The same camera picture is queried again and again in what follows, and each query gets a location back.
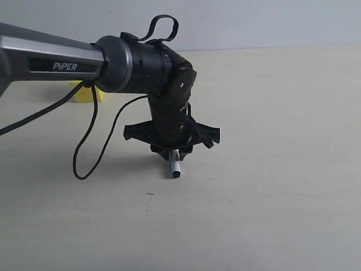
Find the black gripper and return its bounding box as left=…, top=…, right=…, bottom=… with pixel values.
left=124, top=103, right=220, bottom=161

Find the black and white marker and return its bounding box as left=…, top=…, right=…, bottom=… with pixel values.
left=170, top=150, right=181, bottom=178

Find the yellow foam cube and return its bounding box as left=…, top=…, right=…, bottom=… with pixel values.
left=74, top=86, right=104, bottom=103

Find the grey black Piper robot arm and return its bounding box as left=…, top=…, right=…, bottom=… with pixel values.
left=1, top=24, right=220, bottom=158

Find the black cable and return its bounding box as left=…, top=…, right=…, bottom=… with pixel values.
left=0, top=15, right=180, bottom=181

